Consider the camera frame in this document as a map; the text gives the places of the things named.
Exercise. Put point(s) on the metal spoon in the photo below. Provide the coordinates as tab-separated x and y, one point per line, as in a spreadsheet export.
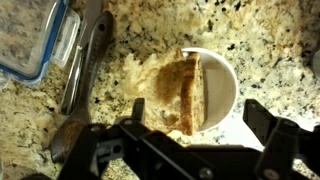
90	76

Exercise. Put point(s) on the white ceramic bowl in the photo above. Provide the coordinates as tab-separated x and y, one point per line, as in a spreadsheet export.
220	86

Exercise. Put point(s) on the crusty brown bread slice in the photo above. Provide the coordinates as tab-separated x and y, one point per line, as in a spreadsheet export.
191	96

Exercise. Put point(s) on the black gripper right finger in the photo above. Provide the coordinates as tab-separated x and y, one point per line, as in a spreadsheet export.
283	140

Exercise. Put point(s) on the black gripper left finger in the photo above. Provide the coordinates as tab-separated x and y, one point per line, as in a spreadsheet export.
156	146

